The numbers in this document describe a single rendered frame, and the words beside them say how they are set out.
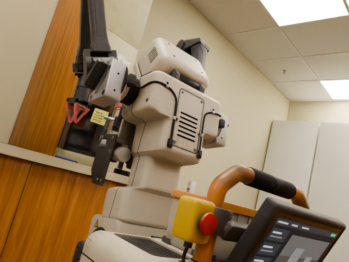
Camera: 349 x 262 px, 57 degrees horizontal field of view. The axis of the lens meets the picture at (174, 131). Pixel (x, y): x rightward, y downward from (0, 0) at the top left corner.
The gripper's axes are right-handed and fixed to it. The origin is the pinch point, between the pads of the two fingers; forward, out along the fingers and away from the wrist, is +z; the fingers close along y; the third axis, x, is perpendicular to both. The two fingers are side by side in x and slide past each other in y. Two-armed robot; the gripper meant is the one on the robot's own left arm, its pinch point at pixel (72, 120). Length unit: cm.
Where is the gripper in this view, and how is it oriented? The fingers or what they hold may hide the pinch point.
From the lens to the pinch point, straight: 140.1
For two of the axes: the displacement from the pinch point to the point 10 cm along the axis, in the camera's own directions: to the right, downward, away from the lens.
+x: -6.2, -3.2, -7.2
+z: -2.4, 9.5, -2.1
